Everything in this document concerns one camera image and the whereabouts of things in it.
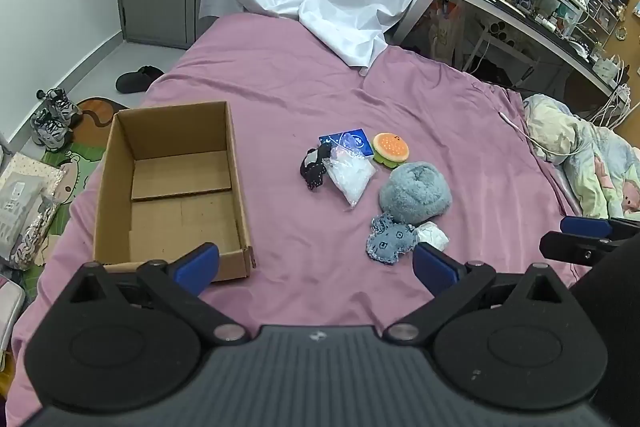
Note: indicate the grey printed bag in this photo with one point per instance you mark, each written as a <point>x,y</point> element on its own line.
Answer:
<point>20,217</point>

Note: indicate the brown cardboard box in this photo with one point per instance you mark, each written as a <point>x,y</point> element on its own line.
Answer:
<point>175,217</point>

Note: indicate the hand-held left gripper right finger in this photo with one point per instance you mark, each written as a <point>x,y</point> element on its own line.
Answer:
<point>432,269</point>

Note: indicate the pink pouch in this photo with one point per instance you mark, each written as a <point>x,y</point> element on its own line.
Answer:
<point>10,312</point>

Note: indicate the printed paper bag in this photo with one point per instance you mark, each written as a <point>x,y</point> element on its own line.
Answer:
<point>444,29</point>

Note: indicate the black slippers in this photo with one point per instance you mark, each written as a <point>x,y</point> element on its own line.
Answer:
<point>137,79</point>

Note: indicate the blue card packet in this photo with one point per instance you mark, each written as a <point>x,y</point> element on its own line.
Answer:
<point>352,139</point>

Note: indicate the cartoon floor mat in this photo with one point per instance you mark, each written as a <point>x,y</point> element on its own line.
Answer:
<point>95,114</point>

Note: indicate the floral quilt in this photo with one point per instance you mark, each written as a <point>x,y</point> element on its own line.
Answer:
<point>590,157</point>

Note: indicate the small desktop shelf unit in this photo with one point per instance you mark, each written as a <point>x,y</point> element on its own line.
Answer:
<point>605,12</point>

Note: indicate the grey fluffy plush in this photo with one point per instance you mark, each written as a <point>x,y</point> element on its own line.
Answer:
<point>415,192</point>

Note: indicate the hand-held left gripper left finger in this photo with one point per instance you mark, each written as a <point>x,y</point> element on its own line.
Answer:
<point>200,264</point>

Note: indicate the beige dotted pouch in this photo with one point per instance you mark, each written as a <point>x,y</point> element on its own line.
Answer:
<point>30,164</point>

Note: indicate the blue denim fabric piece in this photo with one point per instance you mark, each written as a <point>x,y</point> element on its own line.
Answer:
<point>390,242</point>

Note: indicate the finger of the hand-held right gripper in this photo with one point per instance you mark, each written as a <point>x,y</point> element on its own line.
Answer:
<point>575,248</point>
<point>585,225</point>

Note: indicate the clear plastic bag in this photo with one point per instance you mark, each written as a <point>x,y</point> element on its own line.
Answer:
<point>350,179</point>

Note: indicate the hamburger plush toy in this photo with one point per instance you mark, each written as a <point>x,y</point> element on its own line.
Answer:
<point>392,147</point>

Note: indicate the white paper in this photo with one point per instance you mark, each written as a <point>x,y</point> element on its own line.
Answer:
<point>432,236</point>

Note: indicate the grey sneaker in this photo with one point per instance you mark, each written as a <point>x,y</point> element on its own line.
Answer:
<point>49,132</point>
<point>62,107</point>

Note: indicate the silver foil packet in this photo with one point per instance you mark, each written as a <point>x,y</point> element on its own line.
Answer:
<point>37,237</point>

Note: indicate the black polka dot cloth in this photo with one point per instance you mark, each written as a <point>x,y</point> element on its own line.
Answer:
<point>314,174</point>

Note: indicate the pink bedsheet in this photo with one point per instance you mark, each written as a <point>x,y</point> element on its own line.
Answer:
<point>275,72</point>

